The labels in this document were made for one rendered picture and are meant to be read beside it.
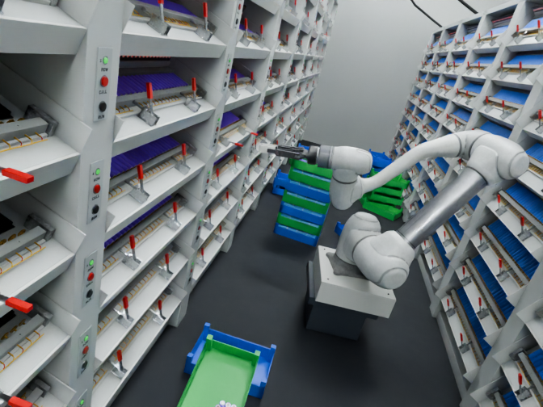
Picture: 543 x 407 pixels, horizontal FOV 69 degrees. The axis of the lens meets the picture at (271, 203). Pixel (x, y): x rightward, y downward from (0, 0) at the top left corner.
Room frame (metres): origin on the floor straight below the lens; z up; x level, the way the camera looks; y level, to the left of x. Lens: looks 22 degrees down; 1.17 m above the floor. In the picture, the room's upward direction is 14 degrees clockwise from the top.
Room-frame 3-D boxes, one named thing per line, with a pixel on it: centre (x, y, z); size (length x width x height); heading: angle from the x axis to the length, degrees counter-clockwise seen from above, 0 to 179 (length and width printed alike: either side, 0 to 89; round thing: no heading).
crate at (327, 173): (2.49, -0.23, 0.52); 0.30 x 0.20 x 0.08; 79
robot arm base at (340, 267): (1.66, -0.41, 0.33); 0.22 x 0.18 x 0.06; 11
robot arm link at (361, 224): (1.63, -0.42, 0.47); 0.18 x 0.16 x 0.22; 20
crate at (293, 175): (2.49, -0.23, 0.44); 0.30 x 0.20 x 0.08; 79
